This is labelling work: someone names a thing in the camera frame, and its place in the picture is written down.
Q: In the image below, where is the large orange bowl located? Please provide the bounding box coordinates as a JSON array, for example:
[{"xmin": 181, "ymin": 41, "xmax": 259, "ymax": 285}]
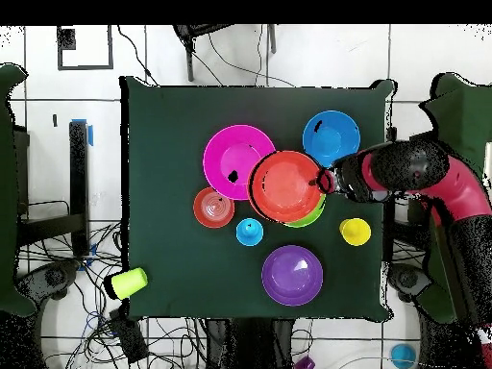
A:
[{"xmin": 247, "ymin": 150, "xmax": 325, "ymax": 224}]

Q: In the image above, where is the green bowl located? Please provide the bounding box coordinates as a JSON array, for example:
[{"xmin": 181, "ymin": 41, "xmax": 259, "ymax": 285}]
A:
[{"xmin": 285, "ymin": 193, "xmax": 327, "ymax": 229}]

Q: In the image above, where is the large light blue bowl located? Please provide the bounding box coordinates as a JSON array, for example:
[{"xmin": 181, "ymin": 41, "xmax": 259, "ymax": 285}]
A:
[{"xmin": 302, "ymin": 110, "xmax": 361, "ymax": 169}]

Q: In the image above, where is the yellow cup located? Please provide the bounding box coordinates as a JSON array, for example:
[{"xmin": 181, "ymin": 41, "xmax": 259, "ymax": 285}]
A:
[{"xmin": 338, "ymin": 217, "xmax": 373, "ymax": 247}]

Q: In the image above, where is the light blue cup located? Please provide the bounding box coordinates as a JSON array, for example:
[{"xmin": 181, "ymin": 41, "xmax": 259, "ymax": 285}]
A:
[{"xmin": 234, "ymin": 217, "xmax": 265, "ymax": 247}]

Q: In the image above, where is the large pink bowl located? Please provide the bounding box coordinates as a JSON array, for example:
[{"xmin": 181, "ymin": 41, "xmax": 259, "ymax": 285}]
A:
[{"xmin": 202, "ymin": 123, "xmax": 277, "ymax": 202}]

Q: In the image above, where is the purple bowl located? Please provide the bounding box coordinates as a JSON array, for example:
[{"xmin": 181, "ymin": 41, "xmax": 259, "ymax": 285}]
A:
[{"xmin": 260, "ymin": 244, "xmax": 325, "ymax": 308}]

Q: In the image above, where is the small orange bowl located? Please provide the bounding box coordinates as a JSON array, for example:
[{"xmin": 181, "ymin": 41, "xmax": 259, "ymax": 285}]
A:
[{"xmin": 192, "ymin": 186, "xmax": 236, "ymax": 230}]

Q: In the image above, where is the dark green table cloth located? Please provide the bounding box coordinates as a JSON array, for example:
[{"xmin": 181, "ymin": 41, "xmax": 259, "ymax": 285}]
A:
[{"xmin": 119, "ymin": 75, "xmax": 397, "ymax": 323}]

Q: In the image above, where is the green cloth side table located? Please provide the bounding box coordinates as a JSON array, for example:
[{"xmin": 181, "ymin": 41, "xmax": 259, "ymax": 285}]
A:
[
  {"xmin": 420, "ymin": 72, "xmax": 492, "ymax": 324},
  {"xmin": 0, "ymin": 62, "xmax": 37, "ymax": 317}
]

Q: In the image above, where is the light blue round object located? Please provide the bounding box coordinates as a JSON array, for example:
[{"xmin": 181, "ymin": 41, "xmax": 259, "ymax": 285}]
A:
[{"xmin": 389, "ymin": 343, "xmax": 419, "ymax": 369}]

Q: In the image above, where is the light green cup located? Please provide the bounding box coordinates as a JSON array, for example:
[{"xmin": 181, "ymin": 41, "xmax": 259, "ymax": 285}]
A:
[{"xmin": 110, "ymin": 266, "xmax": 150, "ymax": 301}]

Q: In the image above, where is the blue tape strip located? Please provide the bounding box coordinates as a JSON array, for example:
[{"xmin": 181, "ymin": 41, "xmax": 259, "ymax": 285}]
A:
[{"xmin": 70, "ymin": 117, "xmax": 94, "ymax": 147}]

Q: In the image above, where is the black rectangular box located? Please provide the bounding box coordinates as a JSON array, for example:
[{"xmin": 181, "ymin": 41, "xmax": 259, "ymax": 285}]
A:
[{"xmin": 108, "ymin": 307, "xmax": 150, "ymax": 364}]

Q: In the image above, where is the black camera tripod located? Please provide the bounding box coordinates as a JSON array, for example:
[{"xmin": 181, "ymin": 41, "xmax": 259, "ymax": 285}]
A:
[{"xmin": 171, "ymin": 24, "xmax": 278, "ymax": 83}]

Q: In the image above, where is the black cable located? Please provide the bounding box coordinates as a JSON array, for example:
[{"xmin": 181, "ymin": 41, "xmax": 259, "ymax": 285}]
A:
[{"xmin": 115, "ymin": 24, "xmax": 160, "ymax": 87}]

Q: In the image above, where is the tangled cable bundle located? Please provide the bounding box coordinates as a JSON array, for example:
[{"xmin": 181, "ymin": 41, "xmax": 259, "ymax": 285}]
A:
[{"xmin": 16, "ymin": 220, "xmax": 205, "ymax": 369}]

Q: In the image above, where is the black metal frame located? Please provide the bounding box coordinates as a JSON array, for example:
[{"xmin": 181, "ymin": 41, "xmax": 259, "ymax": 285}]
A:
[{"xmin": 16, "ymin": 120, "xmax": 92, "ymax": 258}]

